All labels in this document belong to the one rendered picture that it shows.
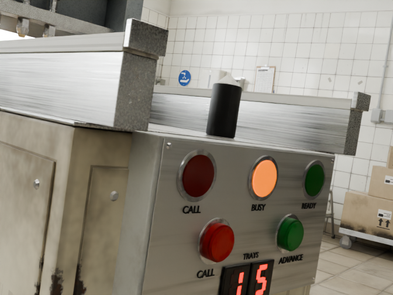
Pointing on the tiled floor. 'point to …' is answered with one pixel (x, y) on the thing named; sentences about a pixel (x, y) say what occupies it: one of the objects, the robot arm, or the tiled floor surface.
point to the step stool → (331, 214)
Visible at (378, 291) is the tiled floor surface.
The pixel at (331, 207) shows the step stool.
